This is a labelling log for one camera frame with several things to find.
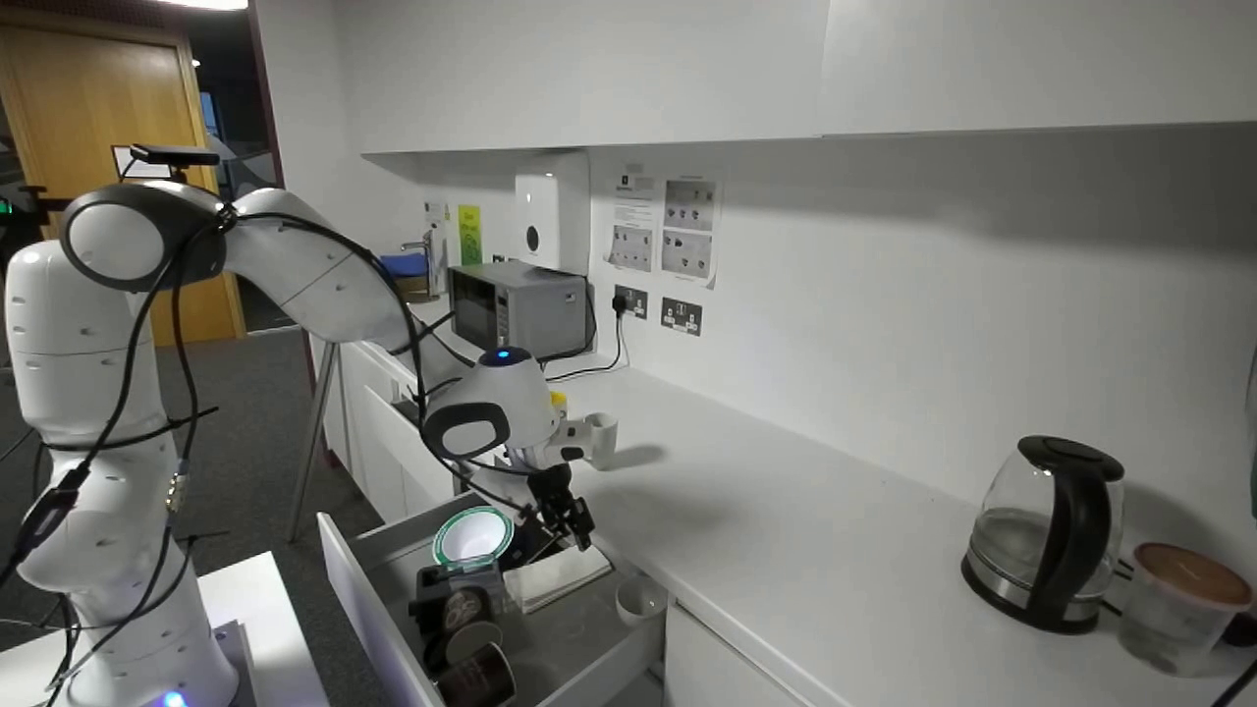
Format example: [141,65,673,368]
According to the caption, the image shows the glass electric kettle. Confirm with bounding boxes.
[960,432,1130,641]

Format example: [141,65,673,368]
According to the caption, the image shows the green rimmed white plate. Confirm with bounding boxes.
[429,504,523,576]

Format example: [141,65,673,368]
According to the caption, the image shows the small white mug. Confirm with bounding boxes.
[609,568,668,627]

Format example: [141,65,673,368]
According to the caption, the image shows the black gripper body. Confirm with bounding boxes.
[519,459,581,517]

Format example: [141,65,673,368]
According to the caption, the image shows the white paper pouch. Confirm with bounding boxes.
[511,540,616,615]

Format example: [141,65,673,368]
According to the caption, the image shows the black microwave power cable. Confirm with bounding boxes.
[548,300,636,387]

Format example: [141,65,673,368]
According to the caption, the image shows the silver microwave oven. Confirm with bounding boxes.
[444,258,599,368]

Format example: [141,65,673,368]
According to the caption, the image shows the plain white mug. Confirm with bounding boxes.
[562,410,621,470]

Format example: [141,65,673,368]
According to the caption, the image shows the tall white instruction notice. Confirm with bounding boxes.
[605,162,659,275]

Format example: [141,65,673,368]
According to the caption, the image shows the white paper towel dispenser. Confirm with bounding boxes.
[511,173,567,272]

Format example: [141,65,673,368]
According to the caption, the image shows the small picture notice sheet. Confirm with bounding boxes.
[659,175,721,234]
[658,228,721,284]

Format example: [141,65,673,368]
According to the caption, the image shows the white wall cabinets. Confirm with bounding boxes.
[251,0,1257,158]

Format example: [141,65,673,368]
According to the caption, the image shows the black camera stand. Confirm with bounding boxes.
[0,180,71,258]

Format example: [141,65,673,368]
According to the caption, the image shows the yellow green notice sheet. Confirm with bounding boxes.
[454,200,489,272]

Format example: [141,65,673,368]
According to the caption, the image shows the black camera on mount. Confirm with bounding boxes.
[113,136,224,187]

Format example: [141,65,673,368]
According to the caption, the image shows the white tub brown lid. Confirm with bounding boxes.
[1117,539,1257,683]

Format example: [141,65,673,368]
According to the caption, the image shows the black mug with script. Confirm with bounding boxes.
[435,635,526,707]

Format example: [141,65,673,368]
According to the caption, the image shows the white kitchen counter unit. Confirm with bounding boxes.
[300,289,1257,707]

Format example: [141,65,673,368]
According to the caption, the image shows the blue box stack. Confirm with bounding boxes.
[378,247,435,286]

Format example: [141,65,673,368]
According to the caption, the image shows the wooden door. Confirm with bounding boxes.
[0,10,251,348]

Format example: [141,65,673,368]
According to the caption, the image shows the double wall socket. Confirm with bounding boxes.
[658,294,706,343]
[609,284,654,327]

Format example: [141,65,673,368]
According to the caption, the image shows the white robot stand table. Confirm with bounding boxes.
[0,546,329,707]

